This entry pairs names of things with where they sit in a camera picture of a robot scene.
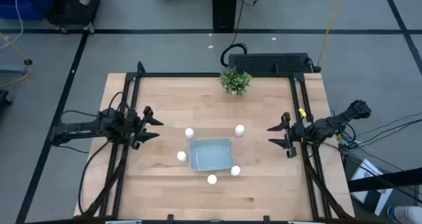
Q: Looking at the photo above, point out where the yellow cable with black end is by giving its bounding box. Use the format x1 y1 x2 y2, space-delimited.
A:
313 0 347 73

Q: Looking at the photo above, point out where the black aluminium table frame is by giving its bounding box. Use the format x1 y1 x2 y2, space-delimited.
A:
78 61 355 223

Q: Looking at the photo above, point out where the black metal bar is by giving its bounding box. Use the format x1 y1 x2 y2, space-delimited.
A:
347 167 422 192

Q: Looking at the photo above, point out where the grey blue flat object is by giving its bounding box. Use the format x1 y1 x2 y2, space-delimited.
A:
0 64 29 76

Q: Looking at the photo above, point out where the black caster foot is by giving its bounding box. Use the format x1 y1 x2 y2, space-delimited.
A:
0 89 13 107

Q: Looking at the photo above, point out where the black looped power cable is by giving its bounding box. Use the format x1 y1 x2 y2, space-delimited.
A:
220 0 264 69

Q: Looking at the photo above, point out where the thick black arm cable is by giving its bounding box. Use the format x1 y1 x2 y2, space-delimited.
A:
77 140 111 215

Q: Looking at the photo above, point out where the yellow floor cable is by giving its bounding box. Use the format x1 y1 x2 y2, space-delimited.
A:
0 32 33 90

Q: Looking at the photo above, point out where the black rectangular pillar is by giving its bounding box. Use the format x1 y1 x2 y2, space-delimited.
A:
212 0 239 30

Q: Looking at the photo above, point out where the black cable bundle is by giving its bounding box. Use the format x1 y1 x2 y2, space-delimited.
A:
329 110 422 152

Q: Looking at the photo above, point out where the black wheeled cart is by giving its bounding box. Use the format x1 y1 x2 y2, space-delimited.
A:
45 0 107 34

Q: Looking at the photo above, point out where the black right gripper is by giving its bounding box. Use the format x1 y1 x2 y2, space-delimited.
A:
266 112 313 159

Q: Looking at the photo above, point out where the thin white cable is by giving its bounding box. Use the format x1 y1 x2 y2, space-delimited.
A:
0 0 24 51

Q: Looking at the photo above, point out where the white printed cardboard box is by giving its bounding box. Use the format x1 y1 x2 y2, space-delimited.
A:
349 157 395 217

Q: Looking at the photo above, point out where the small green potted plant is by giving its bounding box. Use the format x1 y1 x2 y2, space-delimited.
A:
218 67 253 97

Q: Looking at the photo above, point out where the person's shoe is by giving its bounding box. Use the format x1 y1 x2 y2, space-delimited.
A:
387 206 422 224

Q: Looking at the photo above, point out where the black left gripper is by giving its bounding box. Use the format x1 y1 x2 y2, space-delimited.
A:
123 105 164 151

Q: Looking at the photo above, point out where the black perforated computer case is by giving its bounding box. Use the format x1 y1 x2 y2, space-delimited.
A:
227 52 313 75

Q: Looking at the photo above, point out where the blue plastic bin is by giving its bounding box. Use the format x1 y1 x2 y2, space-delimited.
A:
0 0 55 20

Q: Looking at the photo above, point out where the pale grey plastic basket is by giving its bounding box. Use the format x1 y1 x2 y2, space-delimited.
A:
189 137 235 172

